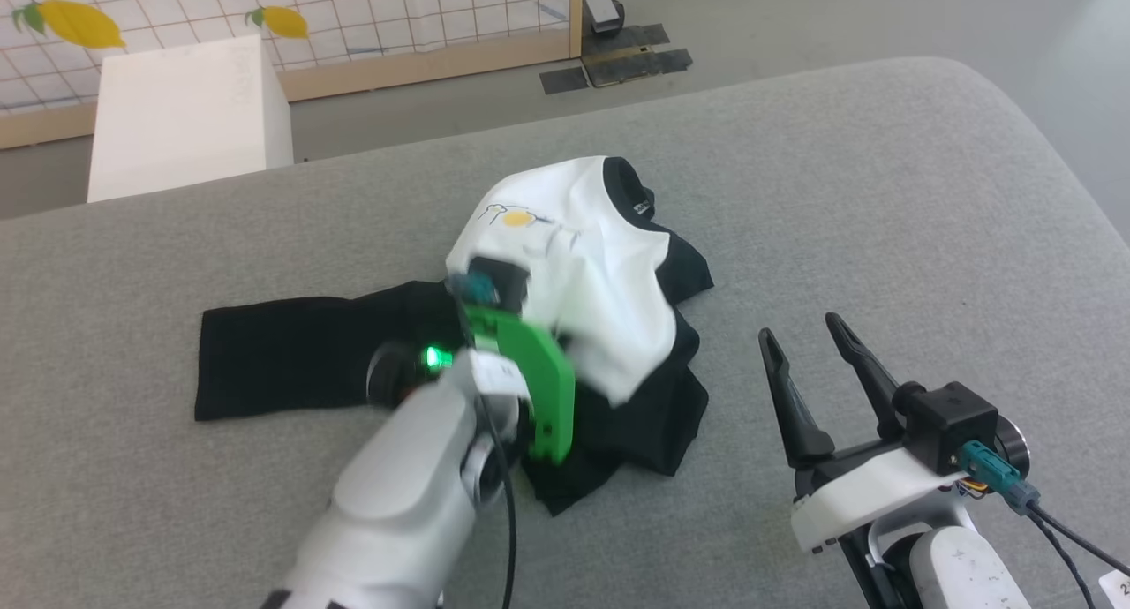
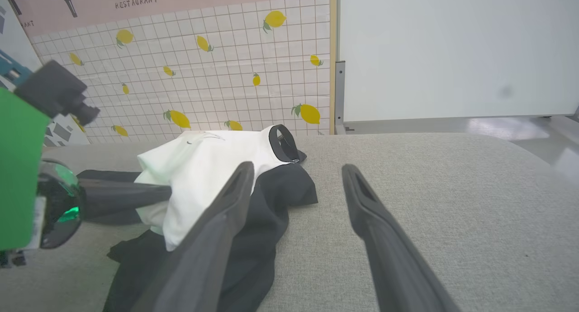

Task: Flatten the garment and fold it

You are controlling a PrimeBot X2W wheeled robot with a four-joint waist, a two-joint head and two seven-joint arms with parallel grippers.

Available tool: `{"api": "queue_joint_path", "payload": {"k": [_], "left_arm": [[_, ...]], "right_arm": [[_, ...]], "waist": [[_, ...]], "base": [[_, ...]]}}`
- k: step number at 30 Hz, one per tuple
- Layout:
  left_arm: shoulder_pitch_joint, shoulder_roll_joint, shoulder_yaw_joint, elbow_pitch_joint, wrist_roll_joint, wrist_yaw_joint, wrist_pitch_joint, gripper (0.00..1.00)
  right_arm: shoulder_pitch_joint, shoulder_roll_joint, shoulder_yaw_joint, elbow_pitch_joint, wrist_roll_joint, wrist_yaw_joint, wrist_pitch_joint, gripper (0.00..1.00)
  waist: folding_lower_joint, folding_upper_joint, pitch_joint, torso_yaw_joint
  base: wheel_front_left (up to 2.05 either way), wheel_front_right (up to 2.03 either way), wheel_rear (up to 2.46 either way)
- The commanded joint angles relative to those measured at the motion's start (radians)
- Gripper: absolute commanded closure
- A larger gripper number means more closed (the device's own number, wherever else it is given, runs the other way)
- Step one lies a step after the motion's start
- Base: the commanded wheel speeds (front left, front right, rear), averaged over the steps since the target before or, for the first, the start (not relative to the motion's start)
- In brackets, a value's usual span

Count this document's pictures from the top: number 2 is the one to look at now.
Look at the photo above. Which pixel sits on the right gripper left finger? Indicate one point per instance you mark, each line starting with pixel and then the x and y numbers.
pixel 203 257

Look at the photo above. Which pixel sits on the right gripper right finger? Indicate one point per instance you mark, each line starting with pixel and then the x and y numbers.
pixel 389 257

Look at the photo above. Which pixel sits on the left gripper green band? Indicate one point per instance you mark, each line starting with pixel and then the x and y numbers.
pixel 20 176

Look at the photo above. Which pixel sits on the white and black t-shirt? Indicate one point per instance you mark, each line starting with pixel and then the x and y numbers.
pixel 203 158

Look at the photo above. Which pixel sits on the lemon tile backdrop poster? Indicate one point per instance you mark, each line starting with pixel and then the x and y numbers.
pixel 217 68

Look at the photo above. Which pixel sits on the large white panel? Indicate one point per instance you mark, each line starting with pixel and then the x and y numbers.
pixel 452 49

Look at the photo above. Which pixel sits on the light wooden strip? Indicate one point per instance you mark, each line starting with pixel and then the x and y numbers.
pixel 334 40

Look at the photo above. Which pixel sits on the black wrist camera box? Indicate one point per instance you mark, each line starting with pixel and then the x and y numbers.
pixel 49 88

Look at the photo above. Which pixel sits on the grey metal bracket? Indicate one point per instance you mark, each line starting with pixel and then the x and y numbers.
pixel 339 95

